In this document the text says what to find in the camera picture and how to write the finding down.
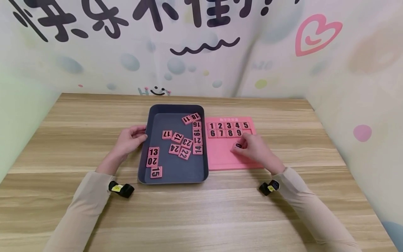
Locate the person's left forearm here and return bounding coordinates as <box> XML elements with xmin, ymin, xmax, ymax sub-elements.
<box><xmin>42</xmin><ymin>150</ymin><xmax>126</xmax><ymax>252</ymax></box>

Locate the pink puzzle board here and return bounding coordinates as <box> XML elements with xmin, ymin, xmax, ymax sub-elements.
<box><xmin>205</xmin><ymin>117</ymin><xmax>264</xmax><ymax>172</ymax></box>

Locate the grid of pink tiles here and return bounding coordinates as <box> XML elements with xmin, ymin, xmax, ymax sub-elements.
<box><xmin>207</xmin><ymin>121</ymin><xmax>252</xmax><ymax>138</ymax></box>

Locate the person's left hand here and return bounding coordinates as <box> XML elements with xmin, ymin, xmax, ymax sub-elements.
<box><xmin>116</xmin><ymin>125</ymin><xmax>148</xmax><ymax>159</ymax></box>

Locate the person's right forearm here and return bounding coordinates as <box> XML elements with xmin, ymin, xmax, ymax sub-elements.
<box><xmin>266</xmin><ymin>156</ymin><xmax>362</xmax><ymax>252</ymax></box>

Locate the dark blue plastic tray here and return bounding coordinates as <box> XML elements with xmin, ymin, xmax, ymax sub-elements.
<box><xmin>137</xmin><ymin>104</ymin><xmax>210</xmax><ymax>185</ymax></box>

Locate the scatter of pink tiles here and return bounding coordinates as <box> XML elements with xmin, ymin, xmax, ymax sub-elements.
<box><xmin>146</xmin><ymin>113</ymin><xmax>204</xmax><ymax>179</ymax></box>

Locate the person's right hand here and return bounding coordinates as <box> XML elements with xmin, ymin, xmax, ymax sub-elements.
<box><xmin>230</xmin><ymin>133</ymin><xmax>278</xmax><ymax>169</ymax></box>

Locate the black wrist band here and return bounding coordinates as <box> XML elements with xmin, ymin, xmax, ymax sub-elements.
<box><xmin>108</xmin><ymin>181</ymin><xmax>135</xmax><ymax>199</ymax></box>
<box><xmin>259</xmin><ymin>180</ymin><xmax>280</xmax><ymax>196</ymax></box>

